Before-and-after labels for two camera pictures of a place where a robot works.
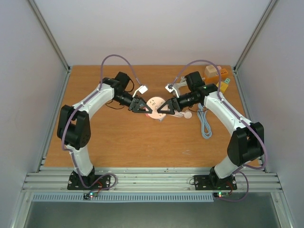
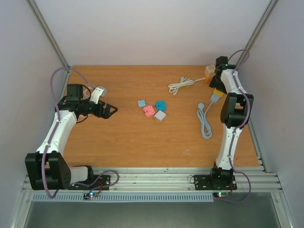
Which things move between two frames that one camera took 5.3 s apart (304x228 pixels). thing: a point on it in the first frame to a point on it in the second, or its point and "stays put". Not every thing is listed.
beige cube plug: x=210 y=71 stays put
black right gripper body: x=174 y=104 to x=214 y=83
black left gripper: x=133 y=107 to x=106 y=115
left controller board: x=87 y=196 stays put
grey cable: x=204 y=118 stays put
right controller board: x=221 y=194 stays put
